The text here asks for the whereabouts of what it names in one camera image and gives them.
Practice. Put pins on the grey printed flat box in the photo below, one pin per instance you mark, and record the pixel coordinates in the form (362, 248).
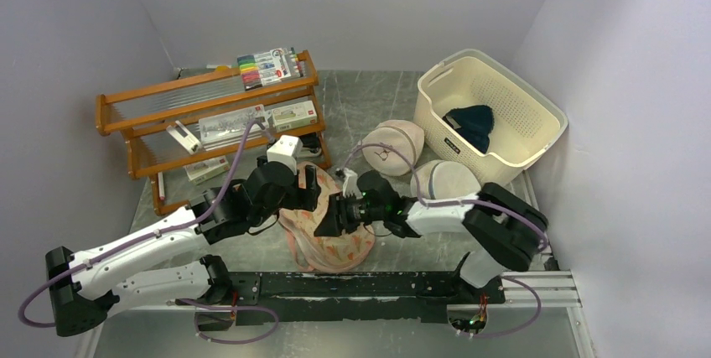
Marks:
(228, 127)

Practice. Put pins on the white mesh bag beige zipper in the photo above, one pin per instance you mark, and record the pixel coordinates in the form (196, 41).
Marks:
(394, 146)

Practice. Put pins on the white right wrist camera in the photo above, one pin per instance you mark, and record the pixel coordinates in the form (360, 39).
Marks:
(349, 186)

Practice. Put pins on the orange wooden shelf rack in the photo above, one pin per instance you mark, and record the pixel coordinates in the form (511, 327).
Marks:
(195, 119)

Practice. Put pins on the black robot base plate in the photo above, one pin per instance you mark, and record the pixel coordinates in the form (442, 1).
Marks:
(313, 296)

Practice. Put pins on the white red pen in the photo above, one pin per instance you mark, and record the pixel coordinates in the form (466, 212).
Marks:
(160, 184)

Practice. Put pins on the black white stapler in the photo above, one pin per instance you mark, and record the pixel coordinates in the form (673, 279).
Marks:
(311, 146)

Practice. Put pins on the dark blue lace bra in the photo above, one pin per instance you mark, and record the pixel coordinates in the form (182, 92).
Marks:
(474, 124)

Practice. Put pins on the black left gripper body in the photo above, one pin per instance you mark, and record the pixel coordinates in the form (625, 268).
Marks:
(296, 196)

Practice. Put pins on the white clip tool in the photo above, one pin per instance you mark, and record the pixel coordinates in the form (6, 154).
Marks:
(184, 137)

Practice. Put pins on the cream plastic laundry basket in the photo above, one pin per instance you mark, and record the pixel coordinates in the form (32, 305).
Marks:
(527, 124)

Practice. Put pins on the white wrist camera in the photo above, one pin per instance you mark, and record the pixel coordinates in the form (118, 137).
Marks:
(285, 151)
(349, 186)

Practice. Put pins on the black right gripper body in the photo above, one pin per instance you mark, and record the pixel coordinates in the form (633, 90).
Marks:
(356, 211)

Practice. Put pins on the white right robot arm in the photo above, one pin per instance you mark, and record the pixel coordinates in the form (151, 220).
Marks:
(508, 230)

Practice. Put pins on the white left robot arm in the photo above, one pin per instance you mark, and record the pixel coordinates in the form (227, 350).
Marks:
(99, 283)

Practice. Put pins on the white mesh bag grey zipper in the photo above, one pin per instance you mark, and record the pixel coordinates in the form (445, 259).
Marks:
(441, 179)

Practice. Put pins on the aluminium frame rail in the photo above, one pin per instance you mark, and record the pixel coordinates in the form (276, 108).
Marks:
(536, 320)

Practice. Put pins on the green white staples box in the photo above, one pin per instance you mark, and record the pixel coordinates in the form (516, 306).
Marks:
(293, 116)

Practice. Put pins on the floral mesh laundry bag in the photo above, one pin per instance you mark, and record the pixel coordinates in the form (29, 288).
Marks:
(323, 254)

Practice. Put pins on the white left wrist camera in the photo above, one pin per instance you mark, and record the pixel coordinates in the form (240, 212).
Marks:
(285, 151)

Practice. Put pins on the colour marker pen pack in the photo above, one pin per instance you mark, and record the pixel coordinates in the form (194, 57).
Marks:
(269, 68)

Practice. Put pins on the small green staples box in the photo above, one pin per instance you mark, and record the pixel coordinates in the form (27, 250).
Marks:
(199, 172)

